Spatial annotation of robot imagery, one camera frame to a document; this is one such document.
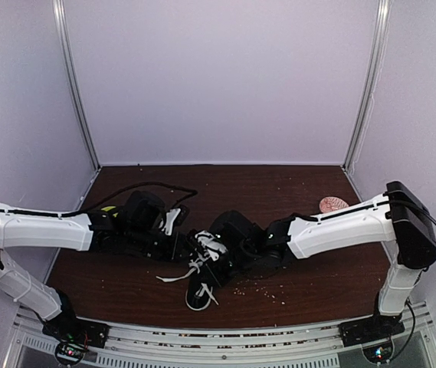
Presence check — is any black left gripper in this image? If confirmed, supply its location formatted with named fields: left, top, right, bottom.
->
left=126, top=225, right=197, bottom=264

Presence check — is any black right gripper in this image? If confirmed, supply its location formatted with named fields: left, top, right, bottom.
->
left=197, top=246, right=257, bottom=292

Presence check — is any white shoelace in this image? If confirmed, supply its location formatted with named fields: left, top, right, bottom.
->
left=155, top=229, right=228, bottom=307

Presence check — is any black white canvas sneaker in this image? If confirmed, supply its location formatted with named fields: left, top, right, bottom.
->
left=185, top=264, right=225, bottom=311

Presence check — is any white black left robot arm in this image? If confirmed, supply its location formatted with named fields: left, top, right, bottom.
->
left=0, top=191, right=188, bottom=340

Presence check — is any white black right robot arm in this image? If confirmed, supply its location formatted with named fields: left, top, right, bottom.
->
left=186, top=181, right=436, bottom=339

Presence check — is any green plastic bowl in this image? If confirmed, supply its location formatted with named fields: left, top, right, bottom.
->
left=101, top=205, right=120, bottom=217

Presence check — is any pink patterned bowl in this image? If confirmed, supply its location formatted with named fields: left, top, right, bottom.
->
left=319, top=196, right=349, bottom=213

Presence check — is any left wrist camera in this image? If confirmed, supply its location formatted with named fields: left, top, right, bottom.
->
left=159, top=205, right=189, bottom=236

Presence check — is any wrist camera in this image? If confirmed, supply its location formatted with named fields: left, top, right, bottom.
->
left=159, top=205, right=189, bottom=236
left=194, top=231, right=228, bottom=261

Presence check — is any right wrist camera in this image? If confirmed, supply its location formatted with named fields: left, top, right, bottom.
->
left=194, top=231, right=228, bottom=261

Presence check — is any black braided left cable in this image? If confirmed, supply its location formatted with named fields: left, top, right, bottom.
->
left=60, top=181, right=198, bottom=219

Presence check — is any aluminium front rail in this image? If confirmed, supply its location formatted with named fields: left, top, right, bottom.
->
left=5, top=302, right=436, bottom=368

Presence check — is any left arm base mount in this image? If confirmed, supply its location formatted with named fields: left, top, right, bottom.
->
left=41, top=319, right=110, bottom=367

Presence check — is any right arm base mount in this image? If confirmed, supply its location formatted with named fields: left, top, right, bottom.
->
left=339, top=317, right=405, bottom=364

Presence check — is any left aluminium frame post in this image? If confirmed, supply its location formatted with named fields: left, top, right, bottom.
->
left=52, top=0, right=101, bottom=171

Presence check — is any aluminium frame post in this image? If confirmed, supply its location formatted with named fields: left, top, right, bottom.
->
left=52, top=0, right=101, bottom=171
left=343, top=0, right=392, bottom=174

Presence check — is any right aluminium frame post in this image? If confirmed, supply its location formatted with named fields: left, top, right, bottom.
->
left=343, top=0, right=392, bottom=174

